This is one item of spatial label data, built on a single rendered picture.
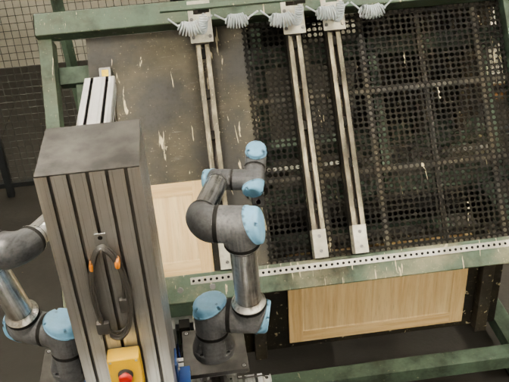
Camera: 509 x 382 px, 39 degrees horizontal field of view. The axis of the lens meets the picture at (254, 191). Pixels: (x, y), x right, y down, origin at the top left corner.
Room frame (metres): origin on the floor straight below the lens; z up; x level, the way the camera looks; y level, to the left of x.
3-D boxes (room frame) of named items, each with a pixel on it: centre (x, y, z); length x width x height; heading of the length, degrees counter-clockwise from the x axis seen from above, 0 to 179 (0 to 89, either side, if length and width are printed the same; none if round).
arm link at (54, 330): (1.81, 0.68, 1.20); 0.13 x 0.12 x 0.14; 70
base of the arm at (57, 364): (1.81, 0.67, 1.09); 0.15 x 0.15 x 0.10
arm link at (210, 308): (1.85, 0.17, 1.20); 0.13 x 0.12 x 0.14; 82
